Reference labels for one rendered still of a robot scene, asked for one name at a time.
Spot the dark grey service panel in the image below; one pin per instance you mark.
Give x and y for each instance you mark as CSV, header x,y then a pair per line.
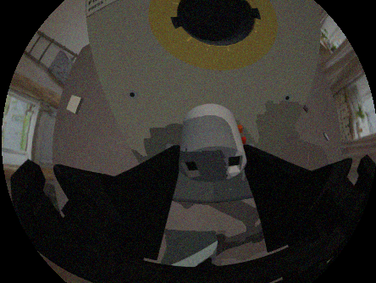
x,y
158,59

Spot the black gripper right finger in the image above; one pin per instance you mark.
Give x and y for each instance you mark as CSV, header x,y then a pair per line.
x,y
285,194

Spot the beige flat block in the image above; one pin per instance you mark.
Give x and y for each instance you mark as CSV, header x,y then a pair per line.
x,y
74,104

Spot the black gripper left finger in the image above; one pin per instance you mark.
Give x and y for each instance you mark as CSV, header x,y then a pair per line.
x,y
138,199

